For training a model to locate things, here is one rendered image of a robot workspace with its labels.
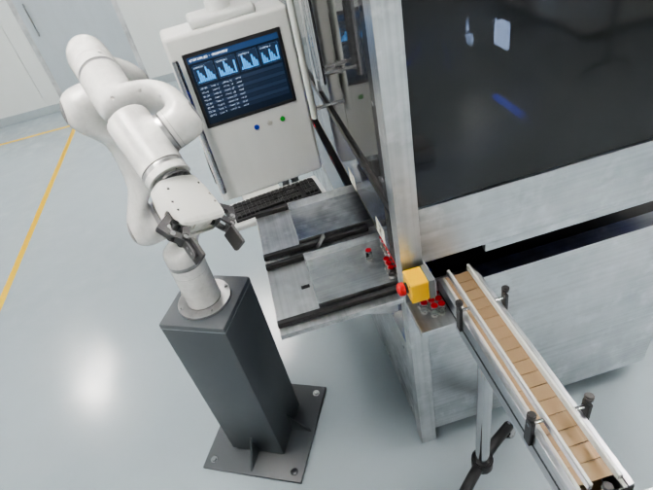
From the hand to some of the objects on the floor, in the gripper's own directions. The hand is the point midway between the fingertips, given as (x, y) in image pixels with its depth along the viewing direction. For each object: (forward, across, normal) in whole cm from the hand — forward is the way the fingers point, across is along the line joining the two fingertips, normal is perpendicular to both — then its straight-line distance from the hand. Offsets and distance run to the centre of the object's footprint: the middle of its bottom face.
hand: (219, 249), depth 86 cm
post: (+75, +111, +87) cm, 160 cm away
